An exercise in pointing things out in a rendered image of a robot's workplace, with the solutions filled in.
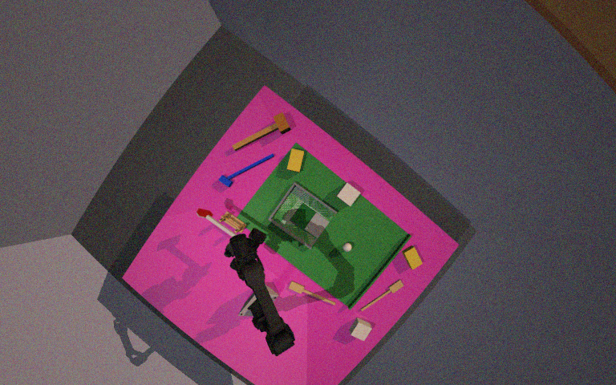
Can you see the beige cube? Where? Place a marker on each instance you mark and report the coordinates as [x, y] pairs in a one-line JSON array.
[[348, 194], [360, 329]]

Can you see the green flat mat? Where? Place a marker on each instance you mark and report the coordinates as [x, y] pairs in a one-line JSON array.
[[372, 234]]

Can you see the yellow rectangular block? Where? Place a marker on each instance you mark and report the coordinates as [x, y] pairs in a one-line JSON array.
[[295, 160], [412, 257]]

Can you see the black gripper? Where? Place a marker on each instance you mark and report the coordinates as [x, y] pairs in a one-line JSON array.
[[256, 238]]

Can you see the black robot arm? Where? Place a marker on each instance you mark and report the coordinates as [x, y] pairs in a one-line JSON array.
[[265, 315]]

